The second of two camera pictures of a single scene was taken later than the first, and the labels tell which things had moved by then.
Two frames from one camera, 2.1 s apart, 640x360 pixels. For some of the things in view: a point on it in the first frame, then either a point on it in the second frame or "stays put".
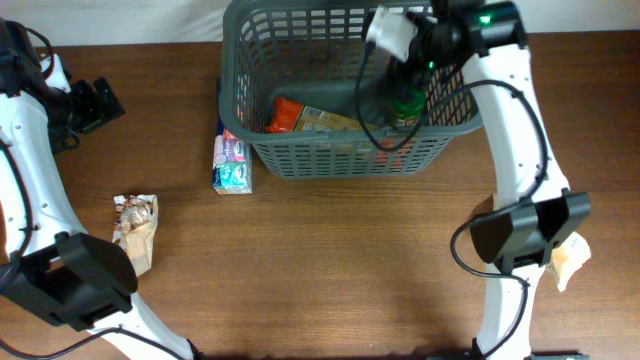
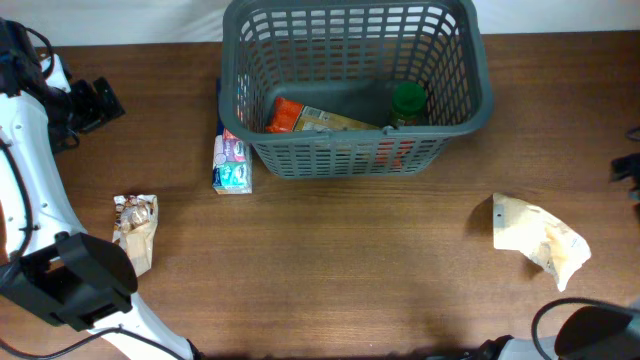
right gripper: x=388 y=79 to x=629 y=163
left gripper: x=95 y=113 stays put
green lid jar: x=408 y=107 stays put
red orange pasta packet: x=289 y=116 stays put
